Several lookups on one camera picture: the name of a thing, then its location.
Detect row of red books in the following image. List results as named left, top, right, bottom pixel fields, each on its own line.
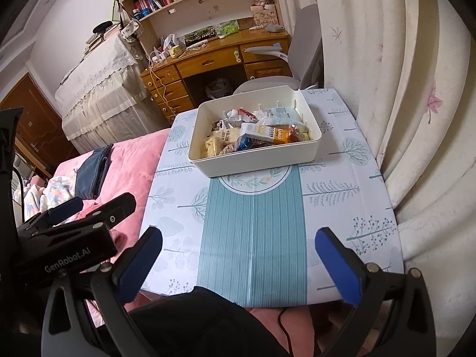
left=133, top=0, right=172, bottom=13

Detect blue candy wrapper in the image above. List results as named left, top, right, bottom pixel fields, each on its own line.
left=236, top=136, right=263, bottom=151

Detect stack of flat books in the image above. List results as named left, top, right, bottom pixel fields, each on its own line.
left=84, top=33, right=105, bottom=54

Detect white plastic storage box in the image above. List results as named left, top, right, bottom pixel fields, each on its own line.
left=188, top=85, right=322, bottom=178

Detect trash bin with bag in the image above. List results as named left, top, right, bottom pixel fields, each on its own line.
left=206, top=78, right=233, bottom=99

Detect dark printed box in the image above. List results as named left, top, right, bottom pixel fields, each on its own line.
left=184, top=26, right=217, bottom=47

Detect white floral curtain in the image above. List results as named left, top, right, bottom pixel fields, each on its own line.
left=271, top=0, right=476, bottom=343

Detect person's black pants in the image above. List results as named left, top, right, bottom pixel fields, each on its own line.
left=126, top=286, right=291, bottom=357

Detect large light blue snack bag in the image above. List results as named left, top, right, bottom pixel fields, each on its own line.
left=260, top=106, right=298, bottom=125

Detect orange oat bar packet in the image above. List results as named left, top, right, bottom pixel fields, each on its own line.
left=242, top=123, right=291, bottom=145

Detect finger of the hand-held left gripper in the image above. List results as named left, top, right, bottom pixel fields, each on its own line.
left=56, top=192, right=137, bottom=231
left=26, top=197, right=84, bottom=227

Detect white floral blanket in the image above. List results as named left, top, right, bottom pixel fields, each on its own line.
left=13, top=175, right=79, bottom=216

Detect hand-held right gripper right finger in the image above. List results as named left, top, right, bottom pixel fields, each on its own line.
left=315, top=227, right=436, bottom=357

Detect grey office chair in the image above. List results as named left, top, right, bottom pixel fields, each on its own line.
left=232, top=0, right=328, bottom=95

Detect floral fabric bag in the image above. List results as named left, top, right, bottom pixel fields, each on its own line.
left=121, top=18, right=144, bottom=42

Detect white lace dust cover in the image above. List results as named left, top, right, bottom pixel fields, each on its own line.
left=55, top=33, right=172, bottom=153

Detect silver white snack packet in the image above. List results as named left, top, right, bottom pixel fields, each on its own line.
left=223, top=107, right=257, bottom=123

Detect wooden bookshelf hutch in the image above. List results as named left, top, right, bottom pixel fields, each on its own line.
left=105, top=0, right=279, bottom=56

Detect pink blanket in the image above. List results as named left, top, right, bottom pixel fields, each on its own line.
left=30, top=128, right=328, bottom=357

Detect brown wooden door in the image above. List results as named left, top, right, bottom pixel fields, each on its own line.
left=0, top=72, right=80, bottom=179

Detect white plastic bag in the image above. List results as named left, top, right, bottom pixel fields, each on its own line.
left=160, top=34, right=179, bottom=54

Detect white charging cable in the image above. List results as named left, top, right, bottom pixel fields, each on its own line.
left=147, top=54, right=177, bottom=114

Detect beige cracker packet red stripe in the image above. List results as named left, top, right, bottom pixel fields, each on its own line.
left=217, top=127, right=242, bottom=145

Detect wooden desk with drawers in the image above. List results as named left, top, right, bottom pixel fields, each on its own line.
left=139, top=28, right=292, bottom=125

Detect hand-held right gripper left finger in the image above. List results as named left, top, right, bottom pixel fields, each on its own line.
left=41, top=226, right=163, bottom=357

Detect blue denim garment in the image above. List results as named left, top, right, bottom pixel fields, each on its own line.
left=74, top=143, right=114, bottom=199

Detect black cable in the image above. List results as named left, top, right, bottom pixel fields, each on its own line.
left=278, top=305, right=298, bottom=357

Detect printed cardboard box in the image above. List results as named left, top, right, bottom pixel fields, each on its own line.
left=253, top=7, right=279, bottom=26

